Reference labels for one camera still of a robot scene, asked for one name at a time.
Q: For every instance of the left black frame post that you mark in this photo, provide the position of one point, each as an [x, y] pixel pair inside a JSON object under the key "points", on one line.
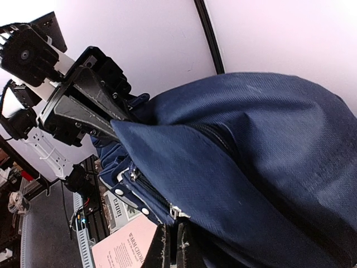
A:
{"points": [[207, 26]]}

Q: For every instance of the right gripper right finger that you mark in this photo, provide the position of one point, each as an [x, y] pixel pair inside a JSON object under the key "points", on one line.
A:
{"points": [[187, 251]]}

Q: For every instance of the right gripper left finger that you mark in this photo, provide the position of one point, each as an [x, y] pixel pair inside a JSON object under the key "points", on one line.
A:
{"points": [[158, 255]]}

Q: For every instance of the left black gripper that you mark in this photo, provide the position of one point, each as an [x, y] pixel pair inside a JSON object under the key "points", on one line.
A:
{"points": [[93, 92]]}

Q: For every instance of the navy blue student backpack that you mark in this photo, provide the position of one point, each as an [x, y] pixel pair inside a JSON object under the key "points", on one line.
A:
{"points": [[261, 165]]}

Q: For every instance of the pink Warm Chord book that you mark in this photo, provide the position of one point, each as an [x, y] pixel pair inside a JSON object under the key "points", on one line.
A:
{"points": [[127, 247]]}

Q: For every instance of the black front rail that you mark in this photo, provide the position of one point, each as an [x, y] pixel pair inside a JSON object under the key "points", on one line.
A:
{"points": [[94, 211]]}

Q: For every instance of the small circuit board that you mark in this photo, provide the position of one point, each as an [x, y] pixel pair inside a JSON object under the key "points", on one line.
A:
{"points": [[80, 220]]}

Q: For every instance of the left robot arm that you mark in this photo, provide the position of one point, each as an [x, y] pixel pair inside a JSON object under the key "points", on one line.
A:
{"points": [[34, 54]]}

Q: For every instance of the grey ianra magazine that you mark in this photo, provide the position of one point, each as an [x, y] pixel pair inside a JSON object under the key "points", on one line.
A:
{"points": [[119, 213]]}

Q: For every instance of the grey slotted cable duct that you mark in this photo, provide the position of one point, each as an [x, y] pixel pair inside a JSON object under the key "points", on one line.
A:
{"points": [[85, 243]]}

